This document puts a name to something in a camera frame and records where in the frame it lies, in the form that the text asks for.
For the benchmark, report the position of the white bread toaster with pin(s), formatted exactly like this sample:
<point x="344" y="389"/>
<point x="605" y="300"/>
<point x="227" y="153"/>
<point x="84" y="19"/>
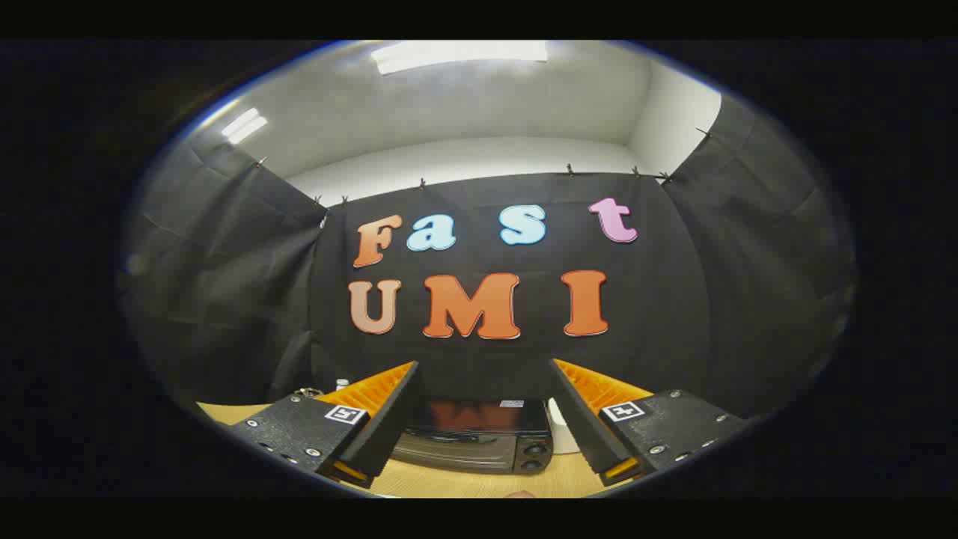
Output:
<point x="561" y="438"/>

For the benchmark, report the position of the large ceiling light panel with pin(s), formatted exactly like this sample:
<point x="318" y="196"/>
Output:
<point x="460" y="54"/>

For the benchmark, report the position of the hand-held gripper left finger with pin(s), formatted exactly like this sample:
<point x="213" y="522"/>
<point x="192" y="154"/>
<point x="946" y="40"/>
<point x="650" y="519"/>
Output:
<point x="389" y="419"/>

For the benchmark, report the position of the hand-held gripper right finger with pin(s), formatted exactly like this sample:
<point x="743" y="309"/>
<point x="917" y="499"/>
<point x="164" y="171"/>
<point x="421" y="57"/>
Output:
<point x="587" y="423"/>

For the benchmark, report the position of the black toaster oven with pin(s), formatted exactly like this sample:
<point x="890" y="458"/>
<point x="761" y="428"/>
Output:
<point x="471" y="445"/>

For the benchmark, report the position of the black backdrop cloth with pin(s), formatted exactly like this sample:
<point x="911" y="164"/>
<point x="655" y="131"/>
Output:
<point x="658" y="299"/>

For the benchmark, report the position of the small ceiling light panel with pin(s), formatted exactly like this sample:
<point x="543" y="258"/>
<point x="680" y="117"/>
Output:
<point x="245" y="125"/>

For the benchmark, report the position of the plain black side cloth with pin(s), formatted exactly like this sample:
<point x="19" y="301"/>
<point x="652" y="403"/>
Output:
<point x="763" y="262"/>
<point x="224" y="284"/>

